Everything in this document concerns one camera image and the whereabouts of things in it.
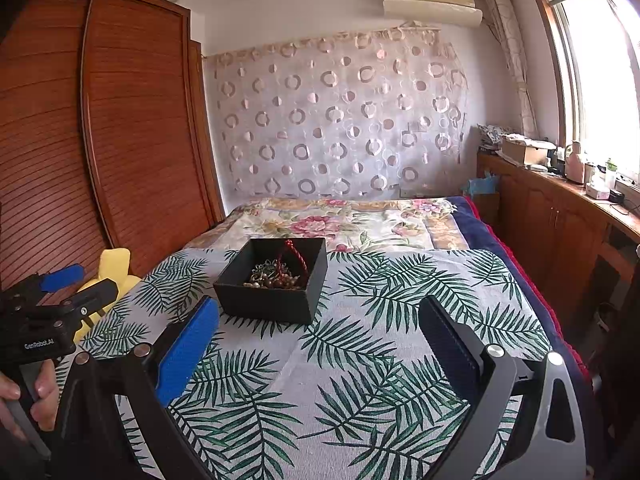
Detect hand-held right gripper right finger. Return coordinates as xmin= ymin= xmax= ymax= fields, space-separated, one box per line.
xmin=417 ymin=296 xmax=588 ymax=480

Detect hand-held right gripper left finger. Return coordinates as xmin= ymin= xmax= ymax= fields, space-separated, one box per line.
xmin=50 ymin=296 xmax=221 ymax=480

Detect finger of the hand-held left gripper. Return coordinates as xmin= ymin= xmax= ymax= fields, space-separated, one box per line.
xmin=37 ymin=263 xmax=86 ymax=293
xmin=62 ymin=280 xmax=126 ymax=331

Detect black jewelry box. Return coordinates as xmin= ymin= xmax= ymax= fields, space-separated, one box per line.
xmin=213 ymin=237 xmax=328 ymax=325

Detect silver hair comb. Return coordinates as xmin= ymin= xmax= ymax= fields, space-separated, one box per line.
xmin=250 ymin=259 xmax=282 ymax=280

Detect red string bracelet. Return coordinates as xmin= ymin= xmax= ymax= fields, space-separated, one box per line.
xmin=272 ymin=240 xmax=311 ymax=286

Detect person's left hand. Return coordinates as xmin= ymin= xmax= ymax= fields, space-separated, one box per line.
xmin=0 ymin=359 xmax=60 ymax=442

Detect yellow plush toy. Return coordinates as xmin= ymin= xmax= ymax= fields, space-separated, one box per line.
xmin=72 ymin=247 xmax=141 ymax=346

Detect leaf printed cloth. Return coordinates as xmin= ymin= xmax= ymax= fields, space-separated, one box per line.
xmin=55 ymin=249 xmax=576 ymax=480

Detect navy blanket with red trim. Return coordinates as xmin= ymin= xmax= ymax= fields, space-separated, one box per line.
xmin=445 ymin=195 xmax=593 ymax=386

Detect wooden cabinet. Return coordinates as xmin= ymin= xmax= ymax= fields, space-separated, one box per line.
xmin=475 ymin=152 xmax=640 ymax=331

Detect wooden wardrobe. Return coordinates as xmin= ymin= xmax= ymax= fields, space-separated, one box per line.
xmin=0 ymin=0 xmax=226 ymax=321

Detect blue bag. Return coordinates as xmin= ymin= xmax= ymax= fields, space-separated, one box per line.
xmin=462 ymin=172 xmax=501 ymax=198

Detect floral blanket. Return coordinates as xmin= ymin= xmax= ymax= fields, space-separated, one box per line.
xmin=182 ymin=196 xmax=473 ymax=253

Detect cardboard box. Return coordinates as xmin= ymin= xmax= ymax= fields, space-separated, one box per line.
xmin=501 ymin=135 xmax=551 ymax=168

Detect patterned fabric bundle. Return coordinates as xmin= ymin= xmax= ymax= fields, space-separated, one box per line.
xmin=477 ymin=124 xmax=516 ymax=151

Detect white jug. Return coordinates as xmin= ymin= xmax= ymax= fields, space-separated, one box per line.
xmin=565 ymin=141 xmax=588 ymax=184

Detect circle patterned curtain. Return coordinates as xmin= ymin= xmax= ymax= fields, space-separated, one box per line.
xmin=202 ymin=22 xmax=471 ymax=201

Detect patterned window drape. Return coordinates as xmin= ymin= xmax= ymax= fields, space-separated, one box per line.
xmin=482 ymin=0 xmax=538 ymax=138

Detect window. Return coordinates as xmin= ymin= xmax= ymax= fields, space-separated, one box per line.
xmin=537 ymin=0 xmax=640 ymax=186

